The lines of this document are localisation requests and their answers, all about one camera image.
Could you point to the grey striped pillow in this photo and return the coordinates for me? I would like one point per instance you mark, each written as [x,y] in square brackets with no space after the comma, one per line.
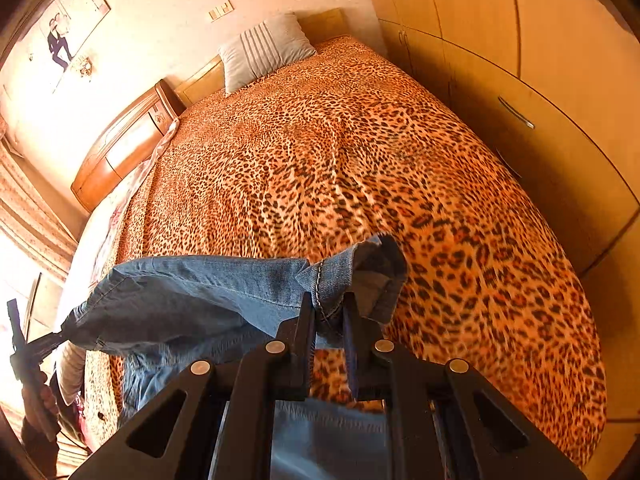
[265,50]

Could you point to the leopard print blanket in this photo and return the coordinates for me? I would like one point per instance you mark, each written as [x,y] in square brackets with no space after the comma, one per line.
[350,160]

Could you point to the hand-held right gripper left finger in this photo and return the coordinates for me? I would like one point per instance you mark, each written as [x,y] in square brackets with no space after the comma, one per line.
[306,327]

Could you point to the striped light garment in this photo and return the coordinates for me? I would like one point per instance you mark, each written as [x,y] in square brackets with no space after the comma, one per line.
[72,375]

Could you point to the person's left hand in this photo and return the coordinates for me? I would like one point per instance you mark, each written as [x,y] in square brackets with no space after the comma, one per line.
[46,400]

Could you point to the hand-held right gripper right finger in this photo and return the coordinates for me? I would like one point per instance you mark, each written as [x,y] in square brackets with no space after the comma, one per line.
[351,332]

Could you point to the wooden headboard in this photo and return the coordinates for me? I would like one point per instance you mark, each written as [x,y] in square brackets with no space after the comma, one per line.
[125,145]

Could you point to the wall poster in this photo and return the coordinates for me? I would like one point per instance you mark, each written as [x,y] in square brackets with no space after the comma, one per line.
[70,25]

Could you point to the white floral bed sheet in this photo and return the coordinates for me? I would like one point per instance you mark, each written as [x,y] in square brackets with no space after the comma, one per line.
[112,210]

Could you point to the small wall ornament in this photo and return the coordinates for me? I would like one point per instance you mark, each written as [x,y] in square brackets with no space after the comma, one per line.
[85,66]

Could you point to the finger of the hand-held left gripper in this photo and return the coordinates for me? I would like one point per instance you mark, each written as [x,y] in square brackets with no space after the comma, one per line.
[50,343]

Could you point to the wall light switch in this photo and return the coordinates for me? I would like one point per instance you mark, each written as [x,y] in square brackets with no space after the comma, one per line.
[221,11]

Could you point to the patterned curtain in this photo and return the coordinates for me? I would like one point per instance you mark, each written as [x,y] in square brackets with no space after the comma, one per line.
[30,210]

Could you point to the wooden wardrobe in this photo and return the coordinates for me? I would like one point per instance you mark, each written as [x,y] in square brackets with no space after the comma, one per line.
[550,85]

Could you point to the blue denim pants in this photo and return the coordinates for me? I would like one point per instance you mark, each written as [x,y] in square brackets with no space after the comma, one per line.
[200,300]

